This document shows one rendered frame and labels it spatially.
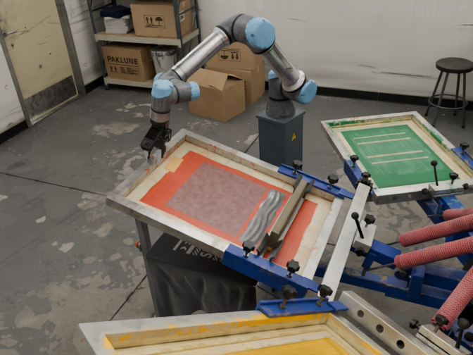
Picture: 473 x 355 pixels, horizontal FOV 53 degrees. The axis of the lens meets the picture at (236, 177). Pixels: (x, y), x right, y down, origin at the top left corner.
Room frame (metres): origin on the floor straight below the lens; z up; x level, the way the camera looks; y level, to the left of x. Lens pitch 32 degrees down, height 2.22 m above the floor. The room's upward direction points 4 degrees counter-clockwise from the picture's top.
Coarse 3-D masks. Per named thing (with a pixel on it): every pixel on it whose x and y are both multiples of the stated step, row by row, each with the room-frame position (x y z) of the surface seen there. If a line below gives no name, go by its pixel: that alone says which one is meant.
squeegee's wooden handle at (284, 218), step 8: (304, 184) 1.57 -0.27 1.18; (296, 192) 1.51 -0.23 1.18; (296, 200) 1.47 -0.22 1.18; (288, 208) 1.41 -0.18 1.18; (280, 216) 1.37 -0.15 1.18; (288, 216) 1.37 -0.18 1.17; (280, 224) 1.32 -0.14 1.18; (272, 232) 1.28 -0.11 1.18; (280, 232) 1.30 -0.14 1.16; (272, 240) 1.28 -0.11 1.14; (272, 248) 1.29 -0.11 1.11
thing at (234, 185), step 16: (192, 160) 1.78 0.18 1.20; (208, 160) 1.80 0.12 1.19; (176, 176) 1.65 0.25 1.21; (192, 176) 1.67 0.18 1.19; (208, 176) 1.68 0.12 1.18; (224, 176) 1.70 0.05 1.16; (240, 176) 1.71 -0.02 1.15; (224, 192) 1.59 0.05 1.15; (240, 192) 1.61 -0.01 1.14; (256, 192) 1.62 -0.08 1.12; (288, 192) 1.65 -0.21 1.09; (256, 208) 1.52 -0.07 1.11; (304, 208) 1.56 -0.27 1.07; (304, 224) 1.47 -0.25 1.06
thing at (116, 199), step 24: (168, 144) 1.81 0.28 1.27; (216, 144) 1.87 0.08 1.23; (144, 168) 1.63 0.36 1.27; (264, 168) 1.75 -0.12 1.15; (120, 192) 1.47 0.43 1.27; (312, 192) 1.66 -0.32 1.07; (144, 216) 1.37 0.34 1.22; (336, 216) 1.49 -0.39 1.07; (192, 240) 1.29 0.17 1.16; (216, 240) 1.28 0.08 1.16; (312, 264) 1.23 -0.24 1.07
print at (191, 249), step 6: (180, 240) 1.55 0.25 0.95; (174, 246) 1.52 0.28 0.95; (180, 246) 1.52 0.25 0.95; (186, 246) 1.51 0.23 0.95; (192, 246) 1.51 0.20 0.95; (186, 252) 1.47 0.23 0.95; (192, 252) 1.47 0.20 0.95; (198, 252) 1.47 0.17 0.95; (204, 252) 1.47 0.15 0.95; (210, 258) 1.43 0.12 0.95; (216, 258) 1.43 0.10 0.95
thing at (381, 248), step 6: (372, 240) 1.32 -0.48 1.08; (372, 246) 1.30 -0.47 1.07; (378, 246) 1.30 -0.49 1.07; (384, 246) 1.30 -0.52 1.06; (390, 246) 1.31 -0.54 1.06; (354, 252) 1.31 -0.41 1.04; (372, 252) 1.28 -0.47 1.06; (378, 252) 1.27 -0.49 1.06; (384, 252) 1.27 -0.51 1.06; (390, 252) 1.27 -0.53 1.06; (396, 252) 1.28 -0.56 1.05; (378, 258) 1.27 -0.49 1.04; (384, 258) 1.26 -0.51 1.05; (390, 258) 1.25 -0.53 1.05; (384, 264) 1.26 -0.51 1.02
